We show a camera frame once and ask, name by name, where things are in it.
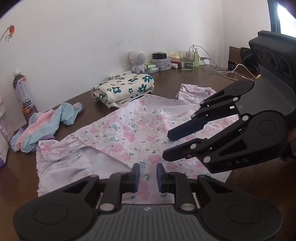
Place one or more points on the small green box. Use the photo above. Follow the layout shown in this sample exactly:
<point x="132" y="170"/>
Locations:
<point x="150" y="65"/>

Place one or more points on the folded cream teal-flower cloth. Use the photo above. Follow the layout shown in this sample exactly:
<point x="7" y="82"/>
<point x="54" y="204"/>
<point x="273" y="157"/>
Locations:
<point x="124" y="89"/>

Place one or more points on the white power adapter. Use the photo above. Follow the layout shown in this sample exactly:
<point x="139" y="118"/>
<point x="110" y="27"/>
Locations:
<point x="206" y="61"/>

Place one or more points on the pink floral dress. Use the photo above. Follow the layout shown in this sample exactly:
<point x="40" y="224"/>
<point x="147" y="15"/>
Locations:
<point x="129" y="134"/>

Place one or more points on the green spray bottle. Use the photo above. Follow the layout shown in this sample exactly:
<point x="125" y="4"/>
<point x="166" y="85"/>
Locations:
<point x="196" y="59"/>

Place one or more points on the brown tea bottle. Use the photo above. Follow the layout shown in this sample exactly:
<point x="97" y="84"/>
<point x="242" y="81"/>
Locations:
<point x="23" y="95"/>

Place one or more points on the black door frame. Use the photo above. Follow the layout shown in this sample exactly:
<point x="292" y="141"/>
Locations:
<point x="274" y="14"/>

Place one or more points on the clear drinking glass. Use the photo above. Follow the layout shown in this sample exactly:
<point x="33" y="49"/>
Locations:
<point x="186" y="61"/>

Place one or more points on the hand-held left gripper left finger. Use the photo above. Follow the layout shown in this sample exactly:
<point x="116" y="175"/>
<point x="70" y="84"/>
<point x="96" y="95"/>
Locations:
<point x="136" y="177"/>

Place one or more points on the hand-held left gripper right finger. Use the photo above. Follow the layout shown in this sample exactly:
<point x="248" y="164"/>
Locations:
<point x="159" y="177"/>

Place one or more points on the black bag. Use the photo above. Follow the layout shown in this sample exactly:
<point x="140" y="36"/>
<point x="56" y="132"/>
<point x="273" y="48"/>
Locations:
<point x="247" y="58"/>

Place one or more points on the small white box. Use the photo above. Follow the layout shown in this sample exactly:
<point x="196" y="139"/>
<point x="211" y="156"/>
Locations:
<point x="153" y="69"/>

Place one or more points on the white robot figure speaker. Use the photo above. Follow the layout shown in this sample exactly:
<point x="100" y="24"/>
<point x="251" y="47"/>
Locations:
<point x="137" y="58"/>

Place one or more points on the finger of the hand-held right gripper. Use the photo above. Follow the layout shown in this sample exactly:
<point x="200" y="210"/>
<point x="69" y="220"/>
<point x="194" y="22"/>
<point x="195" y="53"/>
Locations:
<point x="185" y="129"/>
<point x="180" y="151"/>

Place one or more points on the white power strip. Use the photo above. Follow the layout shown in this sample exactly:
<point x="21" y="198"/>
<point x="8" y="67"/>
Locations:
<point x="120" y="75"/>

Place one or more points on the yellow packet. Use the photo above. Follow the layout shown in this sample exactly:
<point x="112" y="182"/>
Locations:
<point x="175" y="56"/>

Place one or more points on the orange rosebud stem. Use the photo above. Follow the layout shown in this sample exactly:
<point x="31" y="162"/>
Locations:
<point x="11" y="29"/>

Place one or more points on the pastel pink blue garment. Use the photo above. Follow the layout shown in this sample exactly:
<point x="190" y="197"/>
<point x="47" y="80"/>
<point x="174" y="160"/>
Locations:
<point x="44" y="129"/>

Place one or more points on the white pink tube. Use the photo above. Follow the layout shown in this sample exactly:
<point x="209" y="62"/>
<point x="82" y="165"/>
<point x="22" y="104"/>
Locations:
<point x="174" y="65"/>

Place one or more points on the black charger block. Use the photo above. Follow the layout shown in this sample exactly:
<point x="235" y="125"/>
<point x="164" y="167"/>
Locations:
<point x="159" y="56"/>

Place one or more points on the grey tin box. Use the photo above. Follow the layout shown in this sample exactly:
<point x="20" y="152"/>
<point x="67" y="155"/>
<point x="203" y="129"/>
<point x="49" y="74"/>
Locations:
<point x="161" y="64"/>

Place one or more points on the wooden chair back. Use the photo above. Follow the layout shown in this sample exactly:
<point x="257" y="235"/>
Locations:
<point x="233" y="53"/>

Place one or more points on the purple textured vase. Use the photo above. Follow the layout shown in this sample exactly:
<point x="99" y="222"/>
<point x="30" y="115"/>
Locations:
<point x="5" y="129"/>

